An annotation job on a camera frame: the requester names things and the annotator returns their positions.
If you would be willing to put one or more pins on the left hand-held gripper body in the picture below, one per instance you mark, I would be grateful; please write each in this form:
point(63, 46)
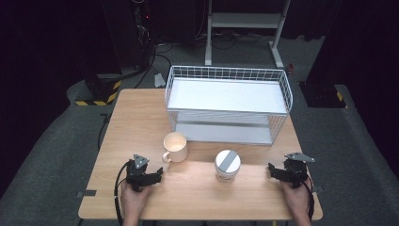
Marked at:
point(137, 172)

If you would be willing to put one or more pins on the person's left hand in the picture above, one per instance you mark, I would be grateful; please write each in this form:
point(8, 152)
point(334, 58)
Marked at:
point(134, 199)

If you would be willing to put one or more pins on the person's right hand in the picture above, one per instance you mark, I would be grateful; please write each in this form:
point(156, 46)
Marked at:
point(295, 197)

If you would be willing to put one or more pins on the grey tape strip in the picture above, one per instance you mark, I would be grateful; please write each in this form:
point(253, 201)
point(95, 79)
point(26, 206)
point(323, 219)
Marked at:
point(317, 189)
point(87, 193)

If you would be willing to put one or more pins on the small white box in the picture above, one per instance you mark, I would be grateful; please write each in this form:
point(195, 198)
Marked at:
point(159, 80)

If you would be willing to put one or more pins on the beige mug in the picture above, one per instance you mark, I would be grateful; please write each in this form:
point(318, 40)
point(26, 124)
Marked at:
point(175, 147)

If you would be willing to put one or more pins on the black stand base striped edge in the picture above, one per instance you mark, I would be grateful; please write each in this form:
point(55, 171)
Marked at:
point(323, 94)
point(100, 89)

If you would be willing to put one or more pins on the white metal stand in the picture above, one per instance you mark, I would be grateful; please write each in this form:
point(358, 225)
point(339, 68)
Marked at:
point(246, 22)

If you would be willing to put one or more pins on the white paper cup with lid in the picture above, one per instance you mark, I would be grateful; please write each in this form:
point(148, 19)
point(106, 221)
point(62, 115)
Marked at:
point(227, 166)

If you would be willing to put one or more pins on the small red object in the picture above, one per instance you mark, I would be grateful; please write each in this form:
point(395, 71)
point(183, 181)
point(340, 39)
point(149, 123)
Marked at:
point(290, 68)

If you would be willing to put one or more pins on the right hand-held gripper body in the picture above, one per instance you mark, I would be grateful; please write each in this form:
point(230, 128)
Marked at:
point(296, 171)

